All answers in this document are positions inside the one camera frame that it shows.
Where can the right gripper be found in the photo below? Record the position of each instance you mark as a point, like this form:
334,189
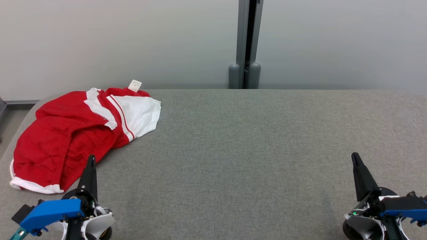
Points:
363,226

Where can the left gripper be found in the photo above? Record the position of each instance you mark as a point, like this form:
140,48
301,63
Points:
100,220

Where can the red shorts with white stripe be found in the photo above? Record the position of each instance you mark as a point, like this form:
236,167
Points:
50,140

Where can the grey fabric sofa cushion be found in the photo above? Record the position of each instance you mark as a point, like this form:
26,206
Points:
233,150

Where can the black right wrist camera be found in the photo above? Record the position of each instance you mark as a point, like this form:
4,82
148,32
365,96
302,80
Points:
403,201

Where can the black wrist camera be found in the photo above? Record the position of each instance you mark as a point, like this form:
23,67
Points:
403,201
23,213

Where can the blue left camera bracket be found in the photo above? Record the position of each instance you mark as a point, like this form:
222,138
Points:
50,213

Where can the blue camera bracket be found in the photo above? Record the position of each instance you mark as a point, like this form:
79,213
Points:
403,214
50,213

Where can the blue right camera bracket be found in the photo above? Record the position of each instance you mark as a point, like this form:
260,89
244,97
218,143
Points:
403,214

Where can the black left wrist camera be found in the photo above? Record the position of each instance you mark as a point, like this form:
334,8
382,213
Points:
23,213

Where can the grey metal floor rail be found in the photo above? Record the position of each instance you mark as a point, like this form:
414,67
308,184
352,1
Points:
20,102

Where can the grey cylinder post foot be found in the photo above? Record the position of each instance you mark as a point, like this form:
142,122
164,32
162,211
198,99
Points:
234,76
254,76

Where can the grey partition post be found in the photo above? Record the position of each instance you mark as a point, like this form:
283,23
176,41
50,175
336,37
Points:
248,33

